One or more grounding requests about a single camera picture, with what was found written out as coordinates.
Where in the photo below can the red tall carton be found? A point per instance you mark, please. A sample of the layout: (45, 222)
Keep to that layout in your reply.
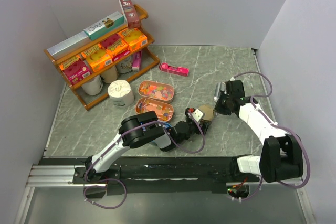
(130, 14)

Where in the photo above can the printed paper roll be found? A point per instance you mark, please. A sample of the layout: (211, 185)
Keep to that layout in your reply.
(125, 65)

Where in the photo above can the teal long box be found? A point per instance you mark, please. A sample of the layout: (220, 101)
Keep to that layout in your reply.
(104, 26)

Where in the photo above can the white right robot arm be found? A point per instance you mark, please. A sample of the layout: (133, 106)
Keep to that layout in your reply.
(281, 157)

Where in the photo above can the pink box on table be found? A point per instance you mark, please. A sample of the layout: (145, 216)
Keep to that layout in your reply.
(181, 71)

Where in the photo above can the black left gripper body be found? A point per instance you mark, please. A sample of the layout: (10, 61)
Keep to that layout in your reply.
(195, 129)

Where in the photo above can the pink sponge box left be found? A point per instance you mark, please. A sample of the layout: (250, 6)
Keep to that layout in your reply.
(75, 69)

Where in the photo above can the white toilet paper roll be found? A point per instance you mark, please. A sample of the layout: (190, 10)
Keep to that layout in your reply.
(120, 92)

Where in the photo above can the pink tin of lollipops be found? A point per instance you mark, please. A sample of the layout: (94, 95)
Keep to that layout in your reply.
(164, 111)

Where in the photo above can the silver metal scoop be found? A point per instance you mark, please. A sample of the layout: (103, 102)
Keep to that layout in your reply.
(220, 87)

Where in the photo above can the red orange sponge box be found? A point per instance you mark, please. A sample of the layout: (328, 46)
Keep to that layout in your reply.
(114, 45)

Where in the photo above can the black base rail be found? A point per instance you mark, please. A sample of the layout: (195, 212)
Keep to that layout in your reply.
(162, 175)

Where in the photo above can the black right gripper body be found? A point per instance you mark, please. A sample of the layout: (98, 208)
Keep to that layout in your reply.
(222, 105)

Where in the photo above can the silver long box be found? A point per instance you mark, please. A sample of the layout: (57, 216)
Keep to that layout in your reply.
(69, 45)

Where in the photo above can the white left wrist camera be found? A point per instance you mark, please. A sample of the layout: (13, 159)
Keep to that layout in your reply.
(197, 115)

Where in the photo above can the gold jar lid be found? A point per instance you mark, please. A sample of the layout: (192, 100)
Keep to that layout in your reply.
(208, 113)

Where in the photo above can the pink slim box upright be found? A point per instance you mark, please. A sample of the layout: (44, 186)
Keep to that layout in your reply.
(136, 64)

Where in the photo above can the blue tin of star candies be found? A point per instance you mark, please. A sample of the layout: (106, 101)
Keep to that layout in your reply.
(164, 140)

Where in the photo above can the beige paper roll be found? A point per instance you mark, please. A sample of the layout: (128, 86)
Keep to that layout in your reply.
(109, 75)

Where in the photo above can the orange sponge box right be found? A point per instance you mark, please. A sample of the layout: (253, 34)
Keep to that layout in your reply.
(134, 38)

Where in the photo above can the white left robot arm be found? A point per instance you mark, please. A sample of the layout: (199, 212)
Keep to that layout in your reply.
(142, 129)

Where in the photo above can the orange sponge box middle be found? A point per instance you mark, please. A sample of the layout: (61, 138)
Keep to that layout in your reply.
(96, 57)

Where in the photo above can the pink tin of gummies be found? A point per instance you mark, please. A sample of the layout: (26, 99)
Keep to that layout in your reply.
(157, 91)

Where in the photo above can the white paper roll on shelf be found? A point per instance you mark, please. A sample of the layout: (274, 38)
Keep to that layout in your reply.
(93, 87)

